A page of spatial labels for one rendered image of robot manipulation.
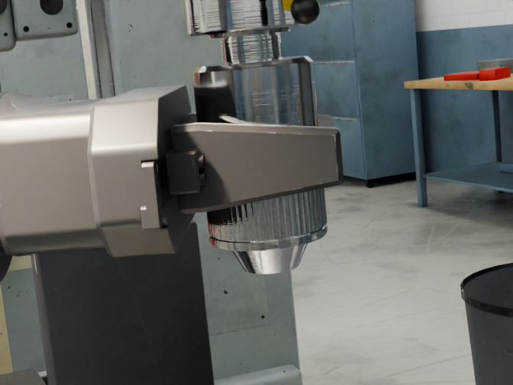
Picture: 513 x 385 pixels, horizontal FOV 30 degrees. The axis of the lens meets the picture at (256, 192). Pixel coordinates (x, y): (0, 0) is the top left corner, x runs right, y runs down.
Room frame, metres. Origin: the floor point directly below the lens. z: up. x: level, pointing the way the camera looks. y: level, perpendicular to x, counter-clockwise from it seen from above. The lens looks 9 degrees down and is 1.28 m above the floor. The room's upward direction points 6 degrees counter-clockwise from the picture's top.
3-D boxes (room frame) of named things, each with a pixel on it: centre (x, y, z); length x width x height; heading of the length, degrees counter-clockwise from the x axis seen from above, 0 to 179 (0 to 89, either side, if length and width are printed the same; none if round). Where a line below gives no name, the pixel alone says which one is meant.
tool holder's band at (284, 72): (0.37, 0.00, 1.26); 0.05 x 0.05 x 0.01
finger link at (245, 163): (0.34, 0.00, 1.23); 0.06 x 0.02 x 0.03; 87
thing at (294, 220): (0.37, 0.00, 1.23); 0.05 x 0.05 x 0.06
